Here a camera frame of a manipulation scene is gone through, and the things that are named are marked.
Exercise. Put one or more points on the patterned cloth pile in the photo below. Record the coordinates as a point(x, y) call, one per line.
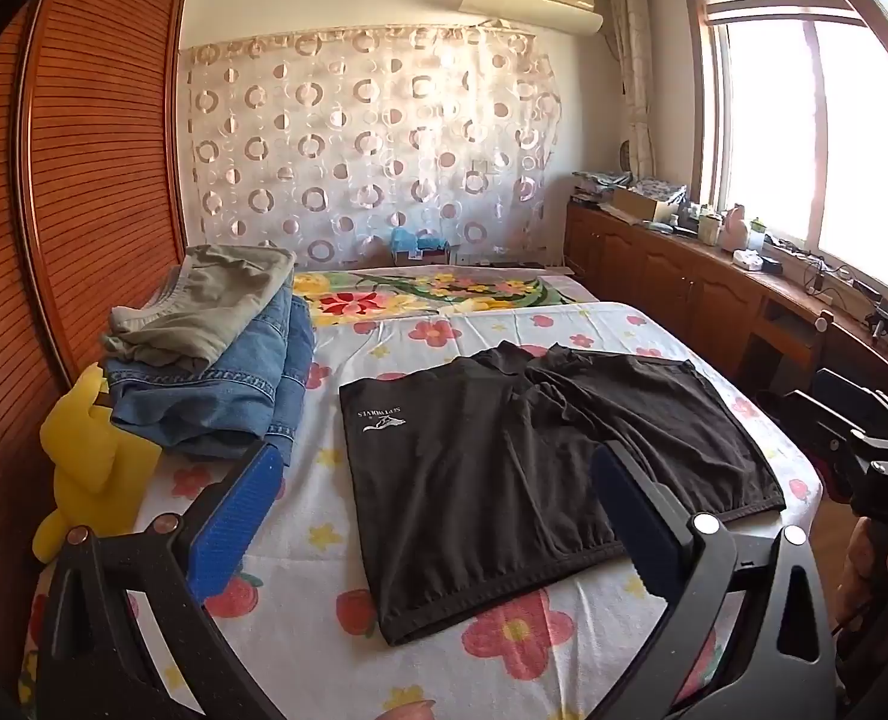
point(601, 180)

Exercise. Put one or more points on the blue plastic bag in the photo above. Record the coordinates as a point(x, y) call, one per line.
point(410, 241)

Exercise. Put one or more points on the white floral bed sheet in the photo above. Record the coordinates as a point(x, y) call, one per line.
point(384, 667)

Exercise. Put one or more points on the patterned window curtain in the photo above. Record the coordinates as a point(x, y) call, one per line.
point(631, 75)

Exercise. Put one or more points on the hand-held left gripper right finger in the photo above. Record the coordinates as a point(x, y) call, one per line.
point(631, 517)

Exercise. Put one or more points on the wooden slatted wardrobe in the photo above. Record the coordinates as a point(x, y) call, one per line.
point(99, 127)

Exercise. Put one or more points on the wooden framed window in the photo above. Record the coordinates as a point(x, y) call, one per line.
point(774, 127)

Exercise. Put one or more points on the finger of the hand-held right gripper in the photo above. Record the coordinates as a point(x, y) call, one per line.
point(834, 442)
point(856, 394)

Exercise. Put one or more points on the yellow plush toy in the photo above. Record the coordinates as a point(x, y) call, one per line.
point(84, 457)

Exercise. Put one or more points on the white jar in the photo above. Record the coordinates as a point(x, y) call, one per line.
point(709, 229)

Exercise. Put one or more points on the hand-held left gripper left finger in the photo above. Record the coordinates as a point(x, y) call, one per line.
point(226, 525)

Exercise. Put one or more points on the person's right hand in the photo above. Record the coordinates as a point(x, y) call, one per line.
point(860, 562)

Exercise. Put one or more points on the dark oval ornament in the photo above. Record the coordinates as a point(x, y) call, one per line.
point(625, 157)

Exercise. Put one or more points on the black pants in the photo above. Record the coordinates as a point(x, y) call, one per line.
point(489, 480)

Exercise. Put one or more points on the colourful floral blanket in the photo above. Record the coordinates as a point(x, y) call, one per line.
point(429, 289)

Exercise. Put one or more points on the green capped bottle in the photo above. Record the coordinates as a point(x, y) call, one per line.
point(757, 234)

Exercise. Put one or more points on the folded blue jeans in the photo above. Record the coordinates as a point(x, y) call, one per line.
point(211, 405)

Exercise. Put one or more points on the folded khaki pants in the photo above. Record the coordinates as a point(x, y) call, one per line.
point(204, 300)

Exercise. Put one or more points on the long wooden cabinet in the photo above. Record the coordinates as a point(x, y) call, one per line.
point(676, 277)

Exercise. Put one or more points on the circle patterned sheer curtain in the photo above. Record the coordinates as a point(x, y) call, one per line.
point(354, 142)

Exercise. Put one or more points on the open cardboard box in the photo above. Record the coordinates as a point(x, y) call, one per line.
point(639, 202)

